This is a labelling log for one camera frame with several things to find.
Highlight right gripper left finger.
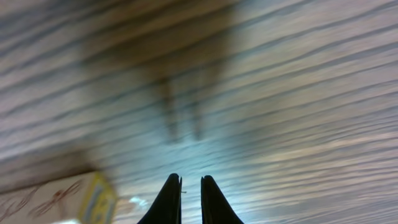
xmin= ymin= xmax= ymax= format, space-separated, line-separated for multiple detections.
xmin=138 ymin=173 xmax=182 ymax=224

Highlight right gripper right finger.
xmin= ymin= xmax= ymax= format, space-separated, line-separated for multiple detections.
xmin=201 ymin=175 xmax=243 ymax=224

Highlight yellow-sided block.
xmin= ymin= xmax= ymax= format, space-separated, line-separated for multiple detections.
xmin=1 ymin=172 xmax=117 ymax=224

